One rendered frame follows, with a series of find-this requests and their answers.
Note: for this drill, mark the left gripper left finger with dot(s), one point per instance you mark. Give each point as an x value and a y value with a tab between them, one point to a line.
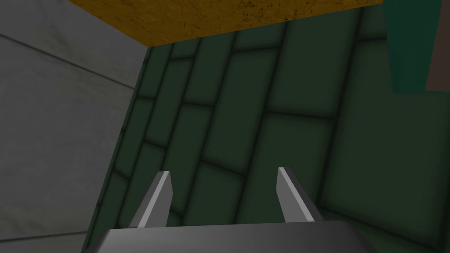
154	203

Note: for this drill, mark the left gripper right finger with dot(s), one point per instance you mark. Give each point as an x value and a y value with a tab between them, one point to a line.
294	202

